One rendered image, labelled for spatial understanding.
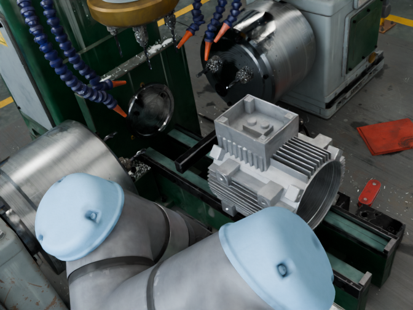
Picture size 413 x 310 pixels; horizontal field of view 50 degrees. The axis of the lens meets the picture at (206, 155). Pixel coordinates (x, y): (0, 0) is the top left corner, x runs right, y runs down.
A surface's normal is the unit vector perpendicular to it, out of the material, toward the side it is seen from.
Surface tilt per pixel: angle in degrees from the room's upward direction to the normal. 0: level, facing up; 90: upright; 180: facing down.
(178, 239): 77
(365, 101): 0
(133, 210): 67
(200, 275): 37
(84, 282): 30
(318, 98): 90
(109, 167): 51
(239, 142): 90
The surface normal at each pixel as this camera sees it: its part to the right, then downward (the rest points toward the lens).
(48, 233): -0.47, -0.35
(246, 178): -0.14, -0.73
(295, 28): 0.43, -0.22
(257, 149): -0.69, 0.56
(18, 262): 0.72, 0.39
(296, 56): 0.65, 0.16
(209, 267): -0.67, -0.44
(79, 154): 0.22, -0.46
